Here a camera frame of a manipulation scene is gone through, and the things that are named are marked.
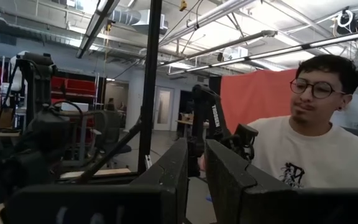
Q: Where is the black metal rig frame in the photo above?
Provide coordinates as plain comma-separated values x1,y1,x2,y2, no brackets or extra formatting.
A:
75,0,164,185

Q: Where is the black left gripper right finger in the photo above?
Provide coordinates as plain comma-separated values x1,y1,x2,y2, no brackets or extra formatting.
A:
204,139,358,224

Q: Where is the white door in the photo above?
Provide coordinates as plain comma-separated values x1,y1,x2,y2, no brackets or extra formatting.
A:
153,86,176,132

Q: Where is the grey ceiling pipe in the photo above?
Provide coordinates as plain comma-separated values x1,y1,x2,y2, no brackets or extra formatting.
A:
158,29,278,68

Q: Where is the person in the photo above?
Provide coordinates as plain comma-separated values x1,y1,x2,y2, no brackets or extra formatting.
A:
106,97,117,112
247,54,358,190

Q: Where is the orange-red backdrop cloth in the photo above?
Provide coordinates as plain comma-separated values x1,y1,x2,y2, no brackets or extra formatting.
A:
219,68,298,135

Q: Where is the suspended linear LED light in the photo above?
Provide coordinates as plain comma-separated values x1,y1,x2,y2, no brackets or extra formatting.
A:
166,27,358,77

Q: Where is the silver ventilation duct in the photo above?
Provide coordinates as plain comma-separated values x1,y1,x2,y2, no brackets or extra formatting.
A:
109,6,169,35
158,0,257,47

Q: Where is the dark office chair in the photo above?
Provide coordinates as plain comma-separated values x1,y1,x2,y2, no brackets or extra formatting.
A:
92,109,133,170

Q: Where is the ceiling light fixture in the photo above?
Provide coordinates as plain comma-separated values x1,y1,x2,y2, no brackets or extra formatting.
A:
75,0,121,59

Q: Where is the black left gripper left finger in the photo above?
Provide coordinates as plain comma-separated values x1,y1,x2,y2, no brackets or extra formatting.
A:
7,138,189,224

